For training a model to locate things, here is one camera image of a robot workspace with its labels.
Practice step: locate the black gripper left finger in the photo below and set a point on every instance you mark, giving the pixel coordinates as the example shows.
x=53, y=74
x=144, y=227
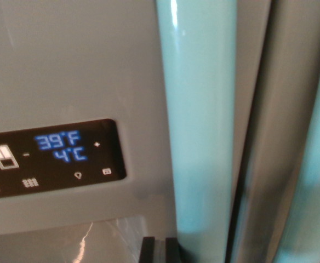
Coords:
x=148, y=251

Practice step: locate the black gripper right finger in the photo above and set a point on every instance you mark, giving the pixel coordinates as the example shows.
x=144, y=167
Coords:
x=172, y=252

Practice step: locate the grey toy refrigerator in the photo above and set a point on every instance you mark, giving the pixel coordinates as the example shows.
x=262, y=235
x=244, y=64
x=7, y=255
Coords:
x=75, y=63

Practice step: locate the plain grey fridge door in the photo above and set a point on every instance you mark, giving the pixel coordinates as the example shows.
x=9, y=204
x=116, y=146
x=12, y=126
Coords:
x=283, y=109

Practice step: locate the black display panel sticker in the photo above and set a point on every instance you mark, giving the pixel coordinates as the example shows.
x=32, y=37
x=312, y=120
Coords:
x=50, y=175

